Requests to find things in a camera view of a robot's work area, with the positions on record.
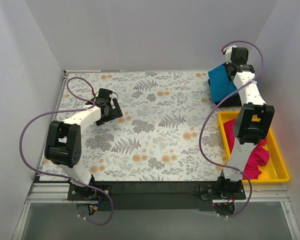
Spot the teal blue t shirt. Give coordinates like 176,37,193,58
207,63,237,103

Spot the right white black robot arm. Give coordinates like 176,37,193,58
216,45,275,199

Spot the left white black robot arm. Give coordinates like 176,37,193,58
44,88,123,200

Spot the folded black t shirt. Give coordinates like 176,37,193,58
208,77,242,108

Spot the floral patterned table mat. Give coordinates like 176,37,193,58
56,71,226,181

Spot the magenta pink t shirt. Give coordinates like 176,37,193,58
223,119,270,179

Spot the yellow plastic tray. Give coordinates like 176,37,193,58
218,111,290,184

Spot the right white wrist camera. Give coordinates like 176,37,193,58
221,45,237,64

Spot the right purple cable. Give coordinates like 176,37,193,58
198,40,266,219

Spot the purple cable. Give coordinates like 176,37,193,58
198,40,266,219
19,77,114,226

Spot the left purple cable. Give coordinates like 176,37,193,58
19,77,114,226

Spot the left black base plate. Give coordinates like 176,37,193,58
67,182,112,201

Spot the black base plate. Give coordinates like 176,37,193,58
193,181,246,201
67,182,112,201

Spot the aluminium frame rail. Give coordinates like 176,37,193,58
26,181,291,203

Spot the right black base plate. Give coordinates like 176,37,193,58
193,181,246,201

